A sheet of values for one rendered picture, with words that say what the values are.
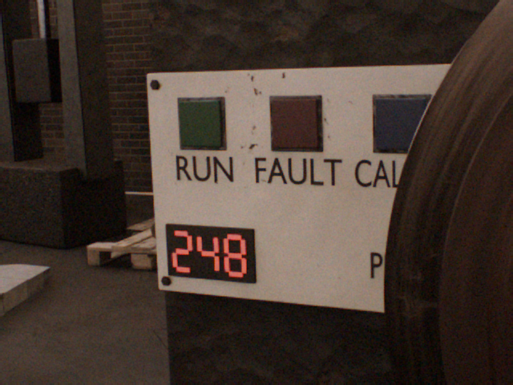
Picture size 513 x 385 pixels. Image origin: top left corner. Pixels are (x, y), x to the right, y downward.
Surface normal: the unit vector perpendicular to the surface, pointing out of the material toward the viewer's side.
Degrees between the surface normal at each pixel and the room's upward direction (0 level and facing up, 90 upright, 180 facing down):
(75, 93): 90
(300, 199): 90
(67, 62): 90
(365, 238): 90
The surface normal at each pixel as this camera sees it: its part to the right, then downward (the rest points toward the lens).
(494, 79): -0.43, 0.16
